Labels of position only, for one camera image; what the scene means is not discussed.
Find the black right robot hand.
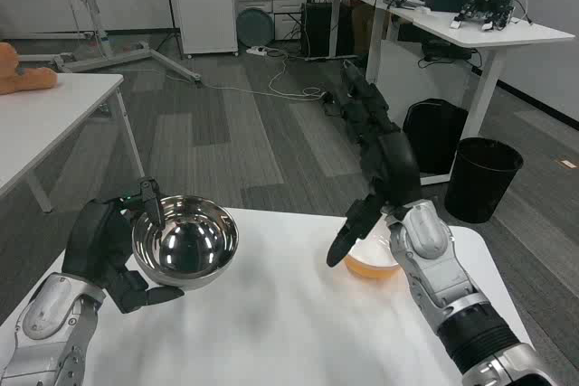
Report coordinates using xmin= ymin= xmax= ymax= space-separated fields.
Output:
xmin=326 ymin=60 xmax=422 ymax=268

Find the black backpack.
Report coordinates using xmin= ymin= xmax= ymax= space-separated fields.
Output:
xmin=402 ymin=99 xmax=470 ymax=176

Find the black trash bin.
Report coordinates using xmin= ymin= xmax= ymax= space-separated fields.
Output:
xmin=443 ymin=137 xmax=525 ymax=224

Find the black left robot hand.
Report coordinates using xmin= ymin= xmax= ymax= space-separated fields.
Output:
xmin=62 ymin=176 xmax=185 ymax=315

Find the white rolling cabinet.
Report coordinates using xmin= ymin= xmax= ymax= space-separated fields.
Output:
xmin=173 ymin=0 xmax=240 ymax=60

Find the grey round tray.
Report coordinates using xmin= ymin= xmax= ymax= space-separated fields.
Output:
xmin=235 ymin=7 xmax=276 ymax=46

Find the white floor cable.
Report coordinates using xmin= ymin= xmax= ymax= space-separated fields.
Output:
xmin=197 ymin=48 xmax=327 ymax=101

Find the white drawer unit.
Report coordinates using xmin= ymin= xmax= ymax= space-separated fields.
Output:
xmin=233 ymin=0 xmax=309 ymax=42

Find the translucent orange plastic bowl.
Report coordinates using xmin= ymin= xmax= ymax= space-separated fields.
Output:
xmin=342 ymin=218 xmax=403 ymax=279

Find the white side table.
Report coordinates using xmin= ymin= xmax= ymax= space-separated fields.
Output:
xmin=0 ymin=72 xmax=147 ymax=214

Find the grey metal gantry frame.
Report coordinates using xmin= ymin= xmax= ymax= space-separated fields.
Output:
xmin=16 ymin=0 xmax=204 ymax=85

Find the shiny metal bowl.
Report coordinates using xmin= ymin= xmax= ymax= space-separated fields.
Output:
xmin=131 ymin=194 xmax=240 ymax=289

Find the white office desk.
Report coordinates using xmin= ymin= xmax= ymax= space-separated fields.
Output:
xmin=337 ymin=0 xmax=576 ymax=186

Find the black computer tower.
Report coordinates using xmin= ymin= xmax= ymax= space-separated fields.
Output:
xmin=299 ymin=0 xmax=337 ymax=60

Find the orange plush toy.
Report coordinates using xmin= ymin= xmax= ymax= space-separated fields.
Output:
xmin=0 ymin=42 xmax=58 ymax=97

